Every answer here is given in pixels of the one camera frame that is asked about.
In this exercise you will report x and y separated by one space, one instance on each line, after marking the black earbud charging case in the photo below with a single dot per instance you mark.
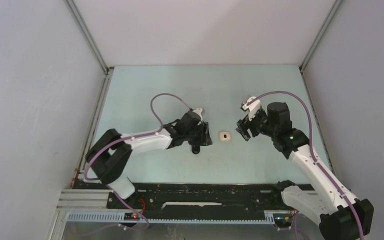
195 149

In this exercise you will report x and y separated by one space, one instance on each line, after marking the beige earbud charging case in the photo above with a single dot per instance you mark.
225 136

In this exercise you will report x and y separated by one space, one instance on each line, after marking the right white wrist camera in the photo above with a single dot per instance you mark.
251 105

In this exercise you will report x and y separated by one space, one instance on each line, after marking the aluminium frame post left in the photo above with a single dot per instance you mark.
86 33

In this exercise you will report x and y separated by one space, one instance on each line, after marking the aluminium frame post right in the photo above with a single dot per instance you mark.
320 34

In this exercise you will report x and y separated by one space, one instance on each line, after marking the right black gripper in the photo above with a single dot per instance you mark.
242 125

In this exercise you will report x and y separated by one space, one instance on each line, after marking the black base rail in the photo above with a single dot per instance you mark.
203 202

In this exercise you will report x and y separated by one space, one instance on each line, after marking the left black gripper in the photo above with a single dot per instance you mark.
203 138

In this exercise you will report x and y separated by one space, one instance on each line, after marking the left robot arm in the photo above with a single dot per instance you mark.
108 157

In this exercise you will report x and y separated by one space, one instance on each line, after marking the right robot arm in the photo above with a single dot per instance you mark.
339 214

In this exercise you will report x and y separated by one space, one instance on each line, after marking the aluminium frame post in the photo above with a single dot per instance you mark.
86 33
320 34

